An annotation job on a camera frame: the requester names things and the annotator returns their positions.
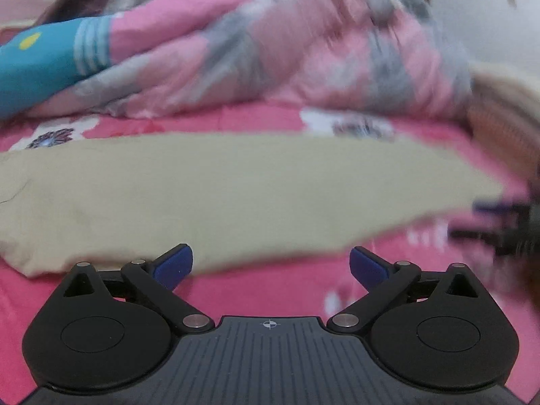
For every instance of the pink grey floral duvet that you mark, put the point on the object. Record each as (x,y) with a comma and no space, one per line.
(169,56)

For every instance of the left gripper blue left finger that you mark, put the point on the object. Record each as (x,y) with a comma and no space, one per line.
(152,285)

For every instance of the beige khaki trousers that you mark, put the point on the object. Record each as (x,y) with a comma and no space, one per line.
(233,198)

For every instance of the pink floral fleece bedsheet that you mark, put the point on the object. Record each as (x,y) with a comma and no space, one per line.
(316,286)

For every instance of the stack of folded clothes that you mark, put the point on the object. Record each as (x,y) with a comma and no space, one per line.
(503,116)

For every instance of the pink white padded headboard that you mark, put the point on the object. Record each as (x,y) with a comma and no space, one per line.
(17,16)

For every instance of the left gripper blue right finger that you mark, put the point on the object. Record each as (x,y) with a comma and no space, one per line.
(386,284)

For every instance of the blue pink striped pillow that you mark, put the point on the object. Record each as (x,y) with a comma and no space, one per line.
(41,61)

